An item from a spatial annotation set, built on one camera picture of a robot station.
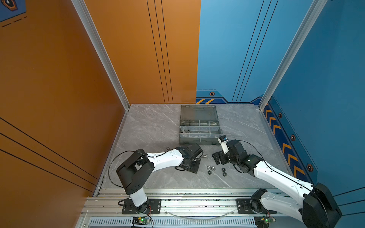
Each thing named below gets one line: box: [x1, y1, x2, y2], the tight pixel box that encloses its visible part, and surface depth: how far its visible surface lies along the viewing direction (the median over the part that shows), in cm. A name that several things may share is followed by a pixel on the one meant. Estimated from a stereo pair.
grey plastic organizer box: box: [178, 104, 223, 146], surface depth 107 cm
